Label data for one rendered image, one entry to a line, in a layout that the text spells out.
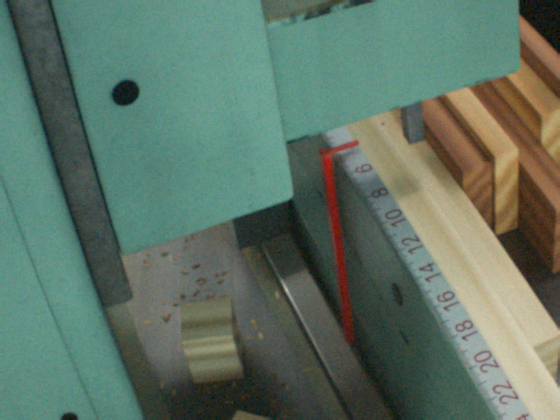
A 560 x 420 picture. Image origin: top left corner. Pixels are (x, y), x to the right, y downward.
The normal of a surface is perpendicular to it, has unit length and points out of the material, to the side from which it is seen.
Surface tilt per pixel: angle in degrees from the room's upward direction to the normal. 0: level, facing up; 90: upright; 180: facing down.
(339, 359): 0
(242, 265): 0
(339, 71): 90
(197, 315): 0
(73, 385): 90
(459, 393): 90
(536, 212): 90
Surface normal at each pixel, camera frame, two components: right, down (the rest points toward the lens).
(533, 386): -0.13, -0.72
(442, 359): -0.93, 0.32
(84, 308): 0.57, 0.51
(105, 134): 0.33, 0.61
